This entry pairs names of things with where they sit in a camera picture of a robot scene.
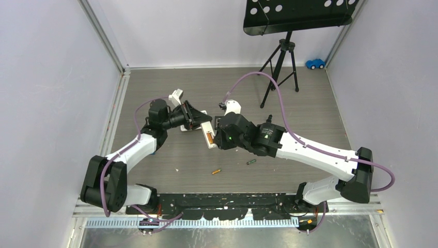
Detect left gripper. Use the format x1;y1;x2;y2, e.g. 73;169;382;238
162;101;212;131

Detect white remote control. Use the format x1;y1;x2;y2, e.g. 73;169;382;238
201;122;217;149
180;122;201;132

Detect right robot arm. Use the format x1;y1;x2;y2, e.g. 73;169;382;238
213;112;373;212

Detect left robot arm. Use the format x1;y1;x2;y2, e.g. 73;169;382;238
80;98;212;216

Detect black framed display case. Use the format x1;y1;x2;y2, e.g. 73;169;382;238
214;116;223;130

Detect green battery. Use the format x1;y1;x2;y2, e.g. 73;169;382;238
246;159;257;165

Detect black music stand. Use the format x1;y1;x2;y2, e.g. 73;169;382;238
243;1;358;92

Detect blue toy car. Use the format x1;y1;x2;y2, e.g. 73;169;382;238
305;59;325;70

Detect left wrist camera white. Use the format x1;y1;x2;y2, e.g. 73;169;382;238
168;88;183;107

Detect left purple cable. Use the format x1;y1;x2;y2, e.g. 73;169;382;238
100;97;172;219

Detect purple cable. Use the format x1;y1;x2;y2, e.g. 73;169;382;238
222;71;396;193
100;97;172;219

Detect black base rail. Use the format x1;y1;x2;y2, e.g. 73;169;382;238
131;184;329;222

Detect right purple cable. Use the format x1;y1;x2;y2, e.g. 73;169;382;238
222;71;396;193

